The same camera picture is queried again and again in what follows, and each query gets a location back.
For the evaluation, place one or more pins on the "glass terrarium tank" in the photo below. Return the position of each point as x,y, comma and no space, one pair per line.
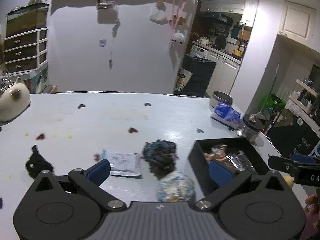
26,19

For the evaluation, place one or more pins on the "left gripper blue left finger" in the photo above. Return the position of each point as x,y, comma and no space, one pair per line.
99,172

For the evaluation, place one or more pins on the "person's right hand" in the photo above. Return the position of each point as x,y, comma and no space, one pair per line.
312,204

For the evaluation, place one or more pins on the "black fabric band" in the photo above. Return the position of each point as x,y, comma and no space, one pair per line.
36,163

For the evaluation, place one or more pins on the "blue floral fabric pouch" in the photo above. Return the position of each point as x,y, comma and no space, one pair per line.
175,187

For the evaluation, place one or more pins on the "white drawer cabinet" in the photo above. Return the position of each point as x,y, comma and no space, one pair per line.
26,51

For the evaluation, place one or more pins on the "clear jar black lid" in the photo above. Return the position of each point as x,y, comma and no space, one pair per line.
252,127

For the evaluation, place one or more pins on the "printed tote bag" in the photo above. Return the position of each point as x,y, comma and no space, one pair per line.
182,79

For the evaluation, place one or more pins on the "blue tissue pack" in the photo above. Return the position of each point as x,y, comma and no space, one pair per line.
226,115

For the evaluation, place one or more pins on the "dark blue fuzzy scrunchie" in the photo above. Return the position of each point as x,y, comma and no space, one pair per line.
161,157

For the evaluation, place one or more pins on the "white ceramic cat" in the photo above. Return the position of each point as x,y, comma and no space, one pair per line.
14,100

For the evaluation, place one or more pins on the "silver foil packet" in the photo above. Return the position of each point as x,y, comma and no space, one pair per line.
239,161

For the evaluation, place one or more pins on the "dark green chair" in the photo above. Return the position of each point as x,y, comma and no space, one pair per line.
202,70

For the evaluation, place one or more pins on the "green plastic bag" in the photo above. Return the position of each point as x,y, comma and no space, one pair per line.
272,104

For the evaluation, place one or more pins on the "black storage box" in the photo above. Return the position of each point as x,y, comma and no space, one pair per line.
200,167

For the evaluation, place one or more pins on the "grey round tin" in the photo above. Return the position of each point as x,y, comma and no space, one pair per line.
218,97

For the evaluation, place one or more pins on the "yellow soft object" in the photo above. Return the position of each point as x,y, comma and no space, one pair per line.
289,181

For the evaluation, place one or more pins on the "beige satin scrunchie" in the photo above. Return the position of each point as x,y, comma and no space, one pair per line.
218,152

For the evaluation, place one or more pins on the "white washing machine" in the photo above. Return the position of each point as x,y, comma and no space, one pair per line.
197,51

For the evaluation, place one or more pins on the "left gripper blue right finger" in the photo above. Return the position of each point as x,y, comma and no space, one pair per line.
219,173

